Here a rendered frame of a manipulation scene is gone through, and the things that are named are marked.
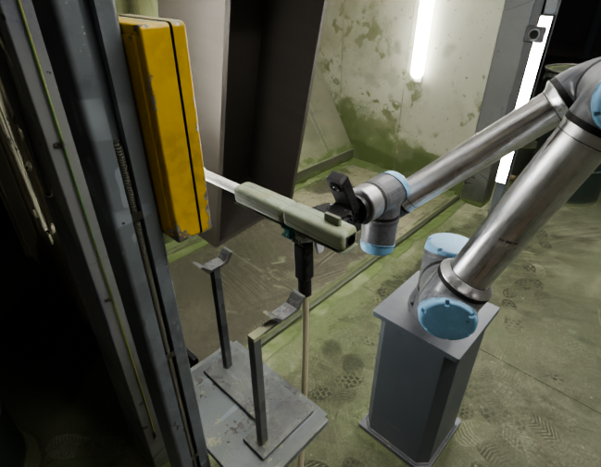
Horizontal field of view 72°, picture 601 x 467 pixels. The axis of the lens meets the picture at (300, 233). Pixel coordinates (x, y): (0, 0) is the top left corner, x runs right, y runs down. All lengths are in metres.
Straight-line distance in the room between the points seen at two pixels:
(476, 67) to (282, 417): 2.89
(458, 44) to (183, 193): 3.05
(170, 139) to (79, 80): 0.11
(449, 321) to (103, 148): 0.92
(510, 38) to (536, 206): 2.37
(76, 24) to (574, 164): 0.88
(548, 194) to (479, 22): 2.46
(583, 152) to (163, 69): 0.79
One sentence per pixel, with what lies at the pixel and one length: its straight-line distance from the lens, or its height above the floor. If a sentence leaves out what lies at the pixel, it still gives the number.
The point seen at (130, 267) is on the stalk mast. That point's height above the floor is 1.27.
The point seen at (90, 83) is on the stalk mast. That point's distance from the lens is 0.49.
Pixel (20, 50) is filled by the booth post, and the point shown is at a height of 1.47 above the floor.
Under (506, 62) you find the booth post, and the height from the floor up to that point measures 1.08.
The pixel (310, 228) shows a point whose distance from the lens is 0.77.
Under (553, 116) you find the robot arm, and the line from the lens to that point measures 1.12.
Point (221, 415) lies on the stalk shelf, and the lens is 0.98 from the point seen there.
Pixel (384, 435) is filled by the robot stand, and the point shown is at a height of 0.04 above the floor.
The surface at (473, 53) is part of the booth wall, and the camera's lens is 3.40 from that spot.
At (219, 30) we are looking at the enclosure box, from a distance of 1.59.
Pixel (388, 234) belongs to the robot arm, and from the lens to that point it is 1.08.
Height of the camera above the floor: 1.59
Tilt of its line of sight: 32 degrees down
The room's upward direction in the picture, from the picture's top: straight up
